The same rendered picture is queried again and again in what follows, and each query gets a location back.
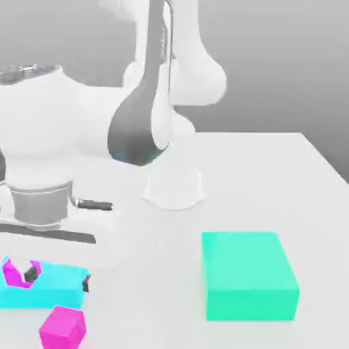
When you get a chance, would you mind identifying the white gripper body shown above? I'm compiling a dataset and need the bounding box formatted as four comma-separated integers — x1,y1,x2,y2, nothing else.
0,210,128,271

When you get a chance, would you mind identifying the small magenta cube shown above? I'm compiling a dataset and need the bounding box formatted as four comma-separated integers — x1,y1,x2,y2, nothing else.
38,305,87,349
1,258,42,290

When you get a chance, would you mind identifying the large cyan box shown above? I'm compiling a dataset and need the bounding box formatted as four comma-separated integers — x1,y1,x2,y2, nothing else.
0,255,90,311

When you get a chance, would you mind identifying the large mint green box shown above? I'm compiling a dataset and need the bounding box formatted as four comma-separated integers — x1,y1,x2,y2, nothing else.
200,230,301,322

